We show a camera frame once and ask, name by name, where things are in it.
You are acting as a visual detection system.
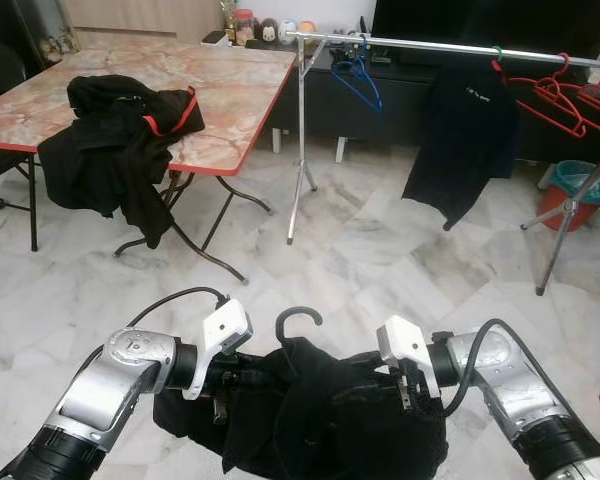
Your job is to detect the black printed T-shirt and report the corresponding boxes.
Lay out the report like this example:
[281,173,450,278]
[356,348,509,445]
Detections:
[152,335,451,480]

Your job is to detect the black plastic hanger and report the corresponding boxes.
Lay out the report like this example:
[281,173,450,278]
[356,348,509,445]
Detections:
[275,306,324,353]

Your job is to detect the blue plastic hanger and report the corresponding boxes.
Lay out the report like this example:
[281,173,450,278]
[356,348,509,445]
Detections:
[330,38,384,113]

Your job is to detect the red waste bin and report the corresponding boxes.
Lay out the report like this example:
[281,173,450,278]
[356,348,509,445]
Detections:
[537,185,600,233]

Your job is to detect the navy polo shirt red trim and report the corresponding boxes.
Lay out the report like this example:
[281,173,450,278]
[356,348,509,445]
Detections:
[402,60,523,231]

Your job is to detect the black garment red trim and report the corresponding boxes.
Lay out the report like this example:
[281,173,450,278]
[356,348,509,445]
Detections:
[37,74,207,251]

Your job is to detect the teal bin bag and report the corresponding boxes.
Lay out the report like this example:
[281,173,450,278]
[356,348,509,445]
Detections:
[552,160,600,208]

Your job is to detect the marble table red edge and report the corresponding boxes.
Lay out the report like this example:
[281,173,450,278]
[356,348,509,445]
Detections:
[0,40,301,286]

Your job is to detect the silver metal clothes rack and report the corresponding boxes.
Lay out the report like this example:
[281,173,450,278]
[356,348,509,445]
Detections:
[283,30,600,298]

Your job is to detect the black white round plush toy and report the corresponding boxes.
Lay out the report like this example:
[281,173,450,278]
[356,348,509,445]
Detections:
[257,18,280,45]

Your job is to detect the red lidded jar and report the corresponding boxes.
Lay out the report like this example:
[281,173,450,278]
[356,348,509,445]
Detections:
[234,8,258,47]

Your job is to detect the black flat television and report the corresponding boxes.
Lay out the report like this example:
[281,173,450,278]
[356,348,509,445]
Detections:
[372,0,600,56]

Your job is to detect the light wood cabinet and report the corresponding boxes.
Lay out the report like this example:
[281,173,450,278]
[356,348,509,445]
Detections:
[60,0,226,43]

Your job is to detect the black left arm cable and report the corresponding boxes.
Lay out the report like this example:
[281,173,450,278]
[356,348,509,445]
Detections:
[128,287,231,331]

